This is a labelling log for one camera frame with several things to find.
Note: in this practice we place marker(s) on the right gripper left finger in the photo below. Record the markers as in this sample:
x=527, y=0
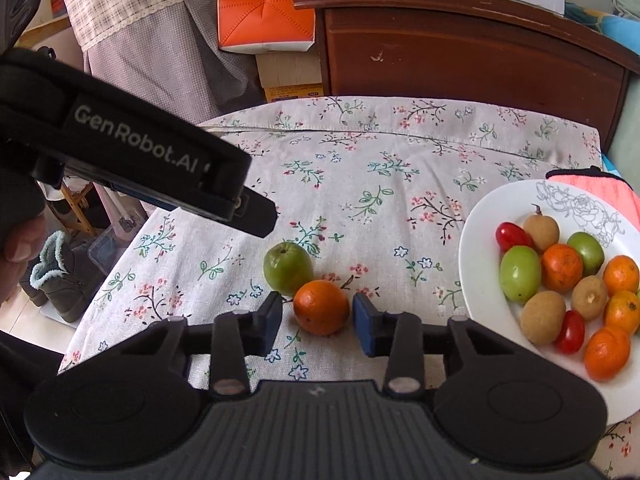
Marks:
x=236, y=335

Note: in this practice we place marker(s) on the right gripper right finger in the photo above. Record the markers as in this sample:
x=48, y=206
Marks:
x=399, y=337

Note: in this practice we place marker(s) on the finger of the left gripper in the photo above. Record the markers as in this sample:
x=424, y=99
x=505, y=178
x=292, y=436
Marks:
x=256, y=214

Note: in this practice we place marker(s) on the red cherry tomato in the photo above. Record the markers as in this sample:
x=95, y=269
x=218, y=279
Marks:
x=572, y=334
x=509, y=235

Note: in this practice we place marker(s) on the orange mandarin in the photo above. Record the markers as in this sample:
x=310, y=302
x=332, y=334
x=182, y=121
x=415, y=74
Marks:
x=607, y=353
x=622, y=310
x=621, y=273
x=321, y=308

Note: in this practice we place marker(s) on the person's left hand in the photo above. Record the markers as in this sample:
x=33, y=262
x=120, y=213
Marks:
x=22, y=245

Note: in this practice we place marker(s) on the green jujube with dimple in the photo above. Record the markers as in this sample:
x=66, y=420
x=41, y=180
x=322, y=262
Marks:
x=287, y=267

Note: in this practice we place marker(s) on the floral tablecloth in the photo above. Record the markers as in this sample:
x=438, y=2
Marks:
x=394, y=198

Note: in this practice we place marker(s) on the checked grey fabric cover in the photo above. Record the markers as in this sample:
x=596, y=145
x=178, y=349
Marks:
x=165, y=52

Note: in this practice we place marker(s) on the green jujube on plate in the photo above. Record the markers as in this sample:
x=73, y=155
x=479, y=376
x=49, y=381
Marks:
x=520, y=274

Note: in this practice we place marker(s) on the brown cardboard box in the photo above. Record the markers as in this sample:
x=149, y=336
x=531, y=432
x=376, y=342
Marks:
x=290, y=75

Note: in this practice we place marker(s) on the grey fleece boot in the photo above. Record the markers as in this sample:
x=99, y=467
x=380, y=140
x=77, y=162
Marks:
x=66, y=275

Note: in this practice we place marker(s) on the small orange on plate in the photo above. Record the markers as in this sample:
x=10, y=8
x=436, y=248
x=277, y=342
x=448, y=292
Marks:
x=561, y=268

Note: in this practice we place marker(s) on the brown longan with stem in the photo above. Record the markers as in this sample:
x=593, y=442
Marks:
x=542, y=229

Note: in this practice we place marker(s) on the orange paper bag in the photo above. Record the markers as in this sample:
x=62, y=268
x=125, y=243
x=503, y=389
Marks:
x=260, y=26

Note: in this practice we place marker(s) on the green jujube left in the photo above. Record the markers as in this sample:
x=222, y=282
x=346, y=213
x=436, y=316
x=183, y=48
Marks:
x=589, y=249

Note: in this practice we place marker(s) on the dark wooden cabinet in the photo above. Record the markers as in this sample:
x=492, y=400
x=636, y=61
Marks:
x=500, y=52

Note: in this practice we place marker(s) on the pink towel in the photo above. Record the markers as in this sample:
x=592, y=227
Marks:
x=610, y=187

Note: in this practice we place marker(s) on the green grey cushion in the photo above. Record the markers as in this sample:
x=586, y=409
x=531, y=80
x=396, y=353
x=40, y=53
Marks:
x=624, y=151

